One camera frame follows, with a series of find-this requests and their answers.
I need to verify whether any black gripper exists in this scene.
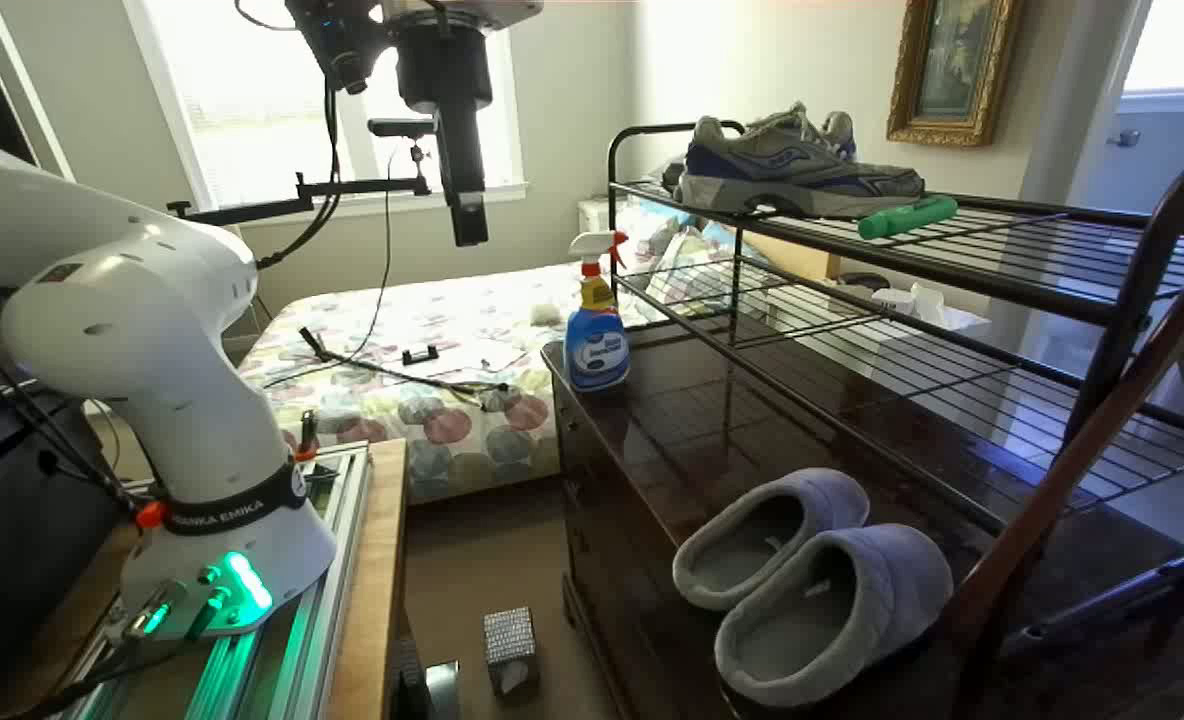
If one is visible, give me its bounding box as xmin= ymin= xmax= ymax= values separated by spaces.
xmin=395 ymin=21 xmax=490 ymax=247

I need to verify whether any grey slipper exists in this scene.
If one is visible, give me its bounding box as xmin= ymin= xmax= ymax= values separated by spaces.
xmin=710 ymin=525 xmax=951 ymax=707
xmin=672 ymin=469 xmax=871 ymax=614

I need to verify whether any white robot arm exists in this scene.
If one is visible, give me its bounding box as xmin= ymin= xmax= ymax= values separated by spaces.
xmin=0 ymin=147 xmax=337 ymax=640

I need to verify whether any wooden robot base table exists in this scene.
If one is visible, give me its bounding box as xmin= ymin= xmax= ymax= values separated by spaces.
xmin=3 ymin=439 xmax=409 ymax=720

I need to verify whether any black metal shoe rack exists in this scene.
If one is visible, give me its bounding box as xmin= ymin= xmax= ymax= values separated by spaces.
xmin=604 ymin=121 xmax=1184 ymax=720

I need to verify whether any floral bed mattress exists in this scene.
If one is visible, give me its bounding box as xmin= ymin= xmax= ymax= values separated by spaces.
xmin=241 ymin=260 xmax=729 ymax=506

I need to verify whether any blue spray bottle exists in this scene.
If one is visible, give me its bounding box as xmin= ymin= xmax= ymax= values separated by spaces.
xmin=564 ymin=234 xmax=633 ymax=392

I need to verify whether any grey blue sneaker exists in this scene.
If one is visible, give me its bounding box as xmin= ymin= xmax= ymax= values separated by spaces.
xmin=672 ymin=104 xmax=924 ymax=222

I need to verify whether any gold framed picture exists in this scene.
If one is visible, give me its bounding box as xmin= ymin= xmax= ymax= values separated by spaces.
xmin=883 ymin=0 xmax=1018 ymax=147

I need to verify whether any small grey box on floor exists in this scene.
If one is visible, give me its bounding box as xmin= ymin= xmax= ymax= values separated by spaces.
xmin=483 ymin=609 xmax=541 ymax=702

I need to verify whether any dark wooden dresser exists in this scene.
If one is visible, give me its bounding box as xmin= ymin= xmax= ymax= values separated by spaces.
xmin=544 ymin=314 xmax=1184 ymax=720

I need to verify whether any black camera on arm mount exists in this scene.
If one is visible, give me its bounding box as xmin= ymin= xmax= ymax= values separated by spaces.
xmin=168 ymin=121 xmax=431 ymax=226

